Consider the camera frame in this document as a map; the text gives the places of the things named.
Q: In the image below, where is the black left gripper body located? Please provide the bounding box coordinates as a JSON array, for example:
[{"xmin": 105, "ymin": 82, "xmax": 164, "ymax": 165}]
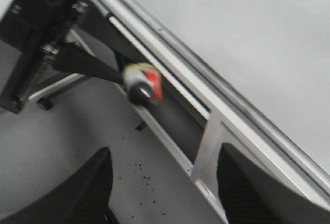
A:
[{"xmin": 1, "ymin": 0, "xmax": 80, "ymax": 114}]

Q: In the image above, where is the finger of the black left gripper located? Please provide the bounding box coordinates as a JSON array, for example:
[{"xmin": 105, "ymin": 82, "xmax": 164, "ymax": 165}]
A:
[{"xmin": 1, "ymin": 147, "xmax": 113, "ymax": 223}]

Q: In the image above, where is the black opposing right gripper left finger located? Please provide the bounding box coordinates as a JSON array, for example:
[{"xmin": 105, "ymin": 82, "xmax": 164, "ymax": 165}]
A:
[{"xmin": 53, "ymin": 43, "xmax": 123, "ymax": 84}]

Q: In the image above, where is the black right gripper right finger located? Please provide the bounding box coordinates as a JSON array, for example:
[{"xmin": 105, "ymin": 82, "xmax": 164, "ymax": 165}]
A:
[{"xmin": 217, "ymin": 143, "xmax": 329, "ymax": 223}]

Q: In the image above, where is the white black whiteboard marker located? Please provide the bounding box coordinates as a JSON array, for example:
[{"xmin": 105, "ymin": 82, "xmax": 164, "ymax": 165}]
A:
[{"xmin": 123, "ymin": 63, "xmax": 162, "ymax": 107}]

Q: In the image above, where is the red round magnet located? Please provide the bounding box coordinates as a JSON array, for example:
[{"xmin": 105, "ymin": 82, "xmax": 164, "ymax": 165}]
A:
[{"xmin": 144, "ymin": 71, "xmax": 162, "ymax": 101}]

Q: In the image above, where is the white whiteboard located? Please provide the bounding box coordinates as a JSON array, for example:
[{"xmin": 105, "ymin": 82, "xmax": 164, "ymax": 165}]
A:
[{"xmin": 133, "ymin": 0, "xmax": 329, "ymax": 171}]

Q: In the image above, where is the white perforated metal frame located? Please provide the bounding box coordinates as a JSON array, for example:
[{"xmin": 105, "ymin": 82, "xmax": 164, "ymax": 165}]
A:
[{"xmin": 28, "ymin": 25, "xmax": 330, "ymax": 224}]

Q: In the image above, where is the aluminium whiteboard tray rail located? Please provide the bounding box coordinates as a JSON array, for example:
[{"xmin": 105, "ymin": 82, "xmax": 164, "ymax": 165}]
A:
[{"xmin": 95, "ymin": 0, "xmax": 329, "ymax": 206}]

